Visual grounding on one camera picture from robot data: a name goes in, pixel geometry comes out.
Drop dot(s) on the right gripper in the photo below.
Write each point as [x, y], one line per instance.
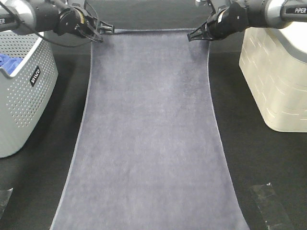
[231, 20]

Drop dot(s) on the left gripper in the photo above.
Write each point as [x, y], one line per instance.
[81, 22]

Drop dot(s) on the grey towel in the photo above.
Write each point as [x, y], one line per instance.
[149, 155]

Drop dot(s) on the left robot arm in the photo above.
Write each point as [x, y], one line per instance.
[25, 17]

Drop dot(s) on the blue towel in basket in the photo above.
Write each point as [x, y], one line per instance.
[9, 64]

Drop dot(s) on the white woven-pattern basket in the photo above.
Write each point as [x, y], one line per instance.
[274, 64]

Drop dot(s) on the grey perforated laundry basket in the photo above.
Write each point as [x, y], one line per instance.
[25, 93]

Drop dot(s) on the black table mat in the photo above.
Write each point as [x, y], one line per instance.
[255, 154]

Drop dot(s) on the left clear tape strip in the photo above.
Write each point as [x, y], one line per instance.
[4, 199]

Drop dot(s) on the clear tape strip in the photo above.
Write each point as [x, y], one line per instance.
[4, 199]
[271, 209]

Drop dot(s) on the right clear tape strip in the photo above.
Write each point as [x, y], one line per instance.
[271, 209]

